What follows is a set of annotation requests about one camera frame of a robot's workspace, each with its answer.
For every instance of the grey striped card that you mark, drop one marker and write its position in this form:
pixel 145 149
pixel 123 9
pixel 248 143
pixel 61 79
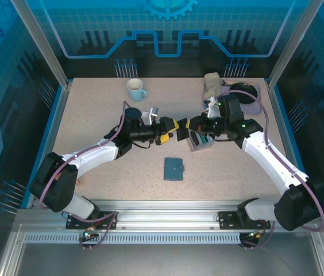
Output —
pixel 193 142

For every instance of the black card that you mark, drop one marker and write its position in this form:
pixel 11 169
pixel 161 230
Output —
pixel 181 133

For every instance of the teal card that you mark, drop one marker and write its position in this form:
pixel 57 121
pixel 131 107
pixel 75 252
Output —
pixel 203 140

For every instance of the teal box lid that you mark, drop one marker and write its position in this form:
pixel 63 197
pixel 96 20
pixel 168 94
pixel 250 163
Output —
pixel 173 169

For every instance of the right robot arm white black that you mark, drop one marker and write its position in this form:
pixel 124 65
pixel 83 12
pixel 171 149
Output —
pixel 265 155

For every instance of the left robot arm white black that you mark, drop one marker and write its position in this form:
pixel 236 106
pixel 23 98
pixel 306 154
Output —
pixel 93 156

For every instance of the lilac tray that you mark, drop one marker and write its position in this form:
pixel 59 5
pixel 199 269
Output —
pixel 251 108

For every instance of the black plate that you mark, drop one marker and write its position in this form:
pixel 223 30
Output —
pixel 248 90

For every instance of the light blue mug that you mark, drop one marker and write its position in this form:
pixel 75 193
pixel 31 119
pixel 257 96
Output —
pixel 135 92

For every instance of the beige folded cloth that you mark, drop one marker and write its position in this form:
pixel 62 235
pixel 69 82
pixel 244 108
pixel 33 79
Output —
pixel 211 83

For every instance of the steel lower panel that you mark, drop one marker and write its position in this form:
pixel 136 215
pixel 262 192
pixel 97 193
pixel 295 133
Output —
pixel 165 261

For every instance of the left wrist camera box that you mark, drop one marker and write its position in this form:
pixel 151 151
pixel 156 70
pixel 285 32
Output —
pixel 152 113

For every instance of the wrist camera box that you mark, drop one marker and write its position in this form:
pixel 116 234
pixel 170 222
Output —
pixel 152 113
pixel 212 107

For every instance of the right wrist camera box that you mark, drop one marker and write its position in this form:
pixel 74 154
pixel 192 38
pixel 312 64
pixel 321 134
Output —
pixel 212 107

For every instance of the aluminium side rail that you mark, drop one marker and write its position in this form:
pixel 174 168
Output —
pixel 278 115
pixel 51 135

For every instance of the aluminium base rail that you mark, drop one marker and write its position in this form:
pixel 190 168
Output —
pixel 165 215

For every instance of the aluminium frame post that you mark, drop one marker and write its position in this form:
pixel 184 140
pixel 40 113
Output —
pixel 289 43
pixel 41 43

